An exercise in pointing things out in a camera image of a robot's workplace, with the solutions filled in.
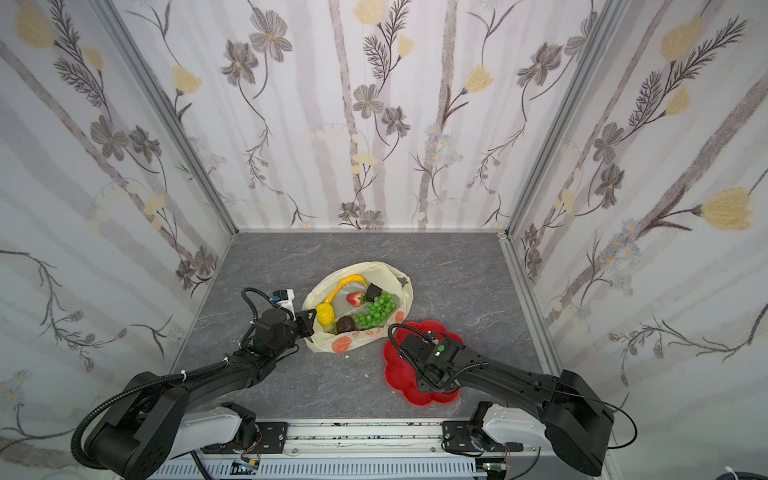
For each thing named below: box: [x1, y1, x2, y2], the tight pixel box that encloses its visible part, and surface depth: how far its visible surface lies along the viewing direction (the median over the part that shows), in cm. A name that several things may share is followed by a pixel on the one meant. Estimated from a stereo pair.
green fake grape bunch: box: [352, 291, 396, 329], surface depth 95 cm
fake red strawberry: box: [346, 292, 366, 307], surface depth 98 cm
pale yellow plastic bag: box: [303, 262, 414, 309], surface depth 93 cm
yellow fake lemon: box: [316, 302, 335, 327], surface depth 93 cm
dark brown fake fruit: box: [337, 316, 360, 333], surface depth 93 cm
